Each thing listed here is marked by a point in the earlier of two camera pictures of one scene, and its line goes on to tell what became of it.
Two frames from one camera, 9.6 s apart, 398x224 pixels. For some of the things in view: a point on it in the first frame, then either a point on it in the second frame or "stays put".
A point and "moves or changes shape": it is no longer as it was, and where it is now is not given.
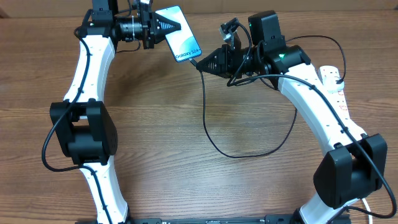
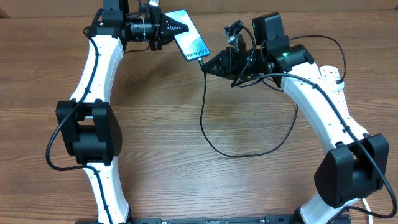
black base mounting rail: (258, 219) stays put
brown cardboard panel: (210, 9) stays put
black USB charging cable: (210, 134) → (331, 38)
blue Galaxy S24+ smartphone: (183, 43) moves or changes shape
